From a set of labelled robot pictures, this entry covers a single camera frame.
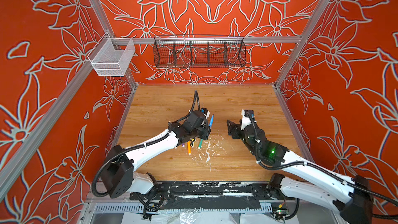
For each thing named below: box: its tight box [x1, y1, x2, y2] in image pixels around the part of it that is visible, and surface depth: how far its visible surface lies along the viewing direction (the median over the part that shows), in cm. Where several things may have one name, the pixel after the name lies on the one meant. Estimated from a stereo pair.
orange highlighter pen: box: [187, 140, 192, 156], surface depth 87 cm
